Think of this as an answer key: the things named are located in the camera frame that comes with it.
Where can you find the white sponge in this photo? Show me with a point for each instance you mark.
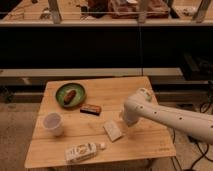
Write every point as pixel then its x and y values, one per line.
pixel 112 130

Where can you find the long wooden bench shelf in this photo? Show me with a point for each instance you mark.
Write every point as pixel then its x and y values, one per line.
pixel 104 72

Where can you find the brown pastry on plate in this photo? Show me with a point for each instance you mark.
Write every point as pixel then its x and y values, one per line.
pixel 69 96

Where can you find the white plastic cup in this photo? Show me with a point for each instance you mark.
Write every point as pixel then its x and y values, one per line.
pixel 53 123

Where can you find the green plate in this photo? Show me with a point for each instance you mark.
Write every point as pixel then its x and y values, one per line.
pixel 66 88

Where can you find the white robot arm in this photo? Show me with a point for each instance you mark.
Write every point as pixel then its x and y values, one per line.
pixel 194 124

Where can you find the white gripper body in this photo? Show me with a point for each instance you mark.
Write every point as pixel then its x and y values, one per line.
pixel 130 118

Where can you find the brown chocolate bar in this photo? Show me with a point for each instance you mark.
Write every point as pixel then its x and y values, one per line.
pixel 91 109

